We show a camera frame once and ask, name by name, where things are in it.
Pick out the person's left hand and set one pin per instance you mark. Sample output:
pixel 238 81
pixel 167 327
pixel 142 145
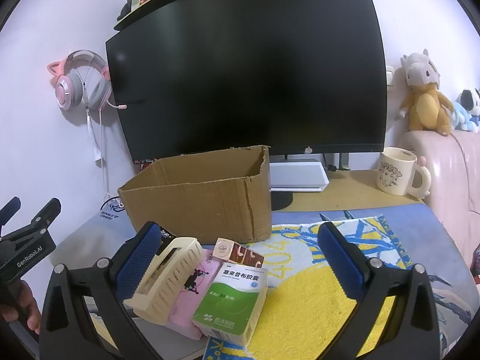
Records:
pixel 28 303

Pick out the black monitor stand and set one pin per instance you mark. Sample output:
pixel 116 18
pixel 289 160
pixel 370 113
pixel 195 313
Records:
pixel 281 200

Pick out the yellow plush toy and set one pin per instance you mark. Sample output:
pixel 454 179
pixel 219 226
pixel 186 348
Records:
pixel 425 108

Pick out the black tissue packet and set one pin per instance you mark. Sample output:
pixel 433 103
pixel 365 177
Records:
pixel 167 236

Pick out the green white medicine box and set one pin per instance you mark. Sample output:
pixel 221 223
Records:
pixel 230 303

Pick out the black curved monitor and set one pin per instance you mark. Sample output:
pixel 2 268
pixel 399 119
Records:
pixel 247 67

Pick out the brown cardboard box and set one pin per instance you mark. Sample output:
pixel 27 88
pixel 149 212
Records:
pixel 195 206

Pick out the cream printed mug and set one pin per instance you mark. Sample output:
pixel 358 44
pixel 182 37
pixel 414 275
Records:
pixel 395 172

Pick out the white flat console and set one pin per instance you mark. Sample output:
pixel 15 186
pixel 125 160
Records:
pixel 296 176

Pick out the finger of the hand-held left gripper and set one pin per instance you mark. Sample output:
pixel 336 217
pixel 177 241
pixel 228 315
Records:
pixel 45 210
pixel 12 204

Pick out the pink cartoon tissue packet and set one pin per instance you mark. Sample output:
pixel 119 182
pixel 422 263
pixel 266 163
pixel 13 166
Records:
pixel 187 296

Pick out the pink cat-ear headset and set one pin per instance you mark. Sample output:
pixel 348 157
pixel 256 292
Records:
pixel 69 90

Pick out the pink padded chair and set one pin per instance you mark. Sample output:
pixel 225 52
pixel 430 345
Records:
pixel 450 180

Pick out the dark cloth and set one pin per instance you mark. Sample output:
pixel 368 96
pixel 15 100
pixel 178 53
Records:
pixel 127 5

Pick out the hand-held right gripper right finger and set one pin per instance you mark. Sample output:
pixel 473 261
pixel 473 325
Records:
pixel 337 258

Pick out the white wall socket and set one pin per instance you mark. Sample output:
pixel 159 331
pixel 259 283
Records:
pixel 390 76

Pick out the small brown patterned box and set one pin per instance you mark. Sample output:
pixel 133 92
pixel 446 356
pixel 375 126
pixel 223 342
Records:
pixel 243 255

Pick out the wooden wall shelf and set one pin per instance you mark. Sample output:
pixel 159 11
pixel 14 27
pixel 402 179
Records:
pixel 187 2

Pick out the yellow blue towel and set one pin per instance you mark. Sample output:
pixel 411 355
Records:
pixel 303 307

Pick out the blue white plush toy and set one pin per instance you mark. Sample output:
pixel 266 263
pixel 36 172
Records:
pixel 467 114

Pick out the cream slotted plastic holder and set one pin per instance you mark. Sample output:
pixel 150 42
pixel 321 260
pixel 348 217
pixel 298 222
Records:
pixel 168 273

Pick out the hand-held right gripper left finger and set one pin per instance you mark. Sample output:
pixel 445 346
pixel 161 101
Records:
pixel 138 258

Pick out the white tassel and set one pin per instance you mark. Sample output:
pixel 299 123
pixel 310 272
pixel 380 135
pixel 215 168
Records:
pixel 92 135

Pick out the grey mouse pad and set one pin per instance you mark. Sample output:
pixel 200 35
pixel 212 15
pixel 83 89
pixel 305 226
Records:
pixel 86 240

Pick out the blue printed desk mat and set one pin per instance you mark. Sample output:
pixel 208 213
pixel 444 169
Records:
pixel 423 228

